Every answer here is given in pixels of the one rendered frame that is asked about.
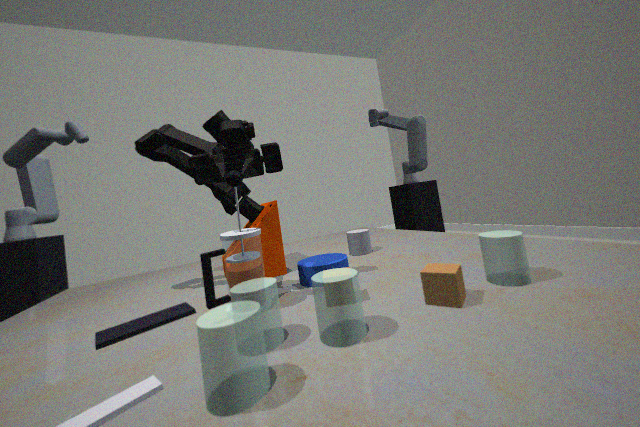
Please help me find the glass coffee press with black handle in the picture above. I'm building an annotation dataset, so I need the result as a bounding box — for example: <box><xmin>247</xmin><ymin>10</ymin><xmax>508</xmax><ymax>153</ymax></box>
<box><xmin>200</xmin><ymin>170</ymin><xmax>265</xmax><ymax>309</ymax></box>

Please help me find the blue short cylinder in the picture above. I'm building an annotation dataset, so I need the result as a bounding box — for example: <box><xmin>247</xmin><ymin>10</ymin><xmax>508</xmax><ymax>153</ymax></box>
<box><xmin>297</xmin><ymin>253</ymin><xmax>349</xmax><ymax>287</ymax></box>

